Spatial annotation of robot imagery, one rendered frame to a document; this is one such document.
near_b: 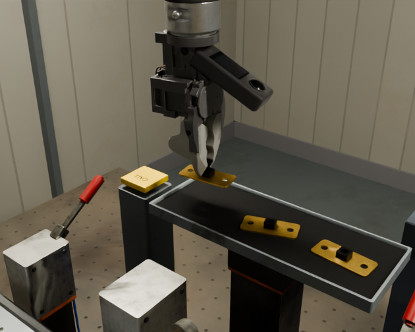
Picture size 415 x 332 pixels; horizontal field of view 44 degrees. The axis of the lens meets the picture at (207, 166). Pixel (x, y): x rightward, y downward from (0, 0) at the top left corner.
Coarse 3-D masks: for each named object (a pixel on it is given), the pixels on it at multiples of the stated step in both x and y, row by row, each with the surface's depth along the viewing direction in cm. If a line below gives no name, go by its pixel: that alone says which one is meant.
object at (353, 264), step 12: (324, 240) 73; (312, 252) 71; (324, 252) 70; (336, 252) 69; (348, 252) 69; (336, 264) 69; (348, 264) 68; (360, 264) 68; (372, 264) 68; (360, 276) 66
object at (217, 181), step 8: (184, 168) 81; (192, 168) 81; (208, 168) 79; (184, 176) 79; (192, 176) 79; (200, 176) 79; (208, 176) 78; (216, 176) 79; (224, 176) 79; (232, 176) 79; (216, 184) 77; (224, 184) 77
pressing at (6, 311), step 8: (0, 296) 86; (0, 304) 85; (8, 304) 84; (0, 312) 83; (8, 312) 83; (16, 312) 83; (24, 312) 83; (0, 320) 82; (8, 320) 82; (16, 320) 82; (24, 320) 81; (32, 320) 81; (0, 328) 80; (8, 328) 80; (16, 328) 80; (24, 328) 80; (32, 328) 80; (40, 328) 80; (48, 328) 80
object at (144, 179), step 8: (144, 168) 93; (128, 176) 91; (136, 176) 91; (144, 176) 91; (152, 176) 91; (160, 176) 91; (128, 184) 89; (136, 184) 88; (144, 184) 88; (152, 184) 88; (144, 192) 88
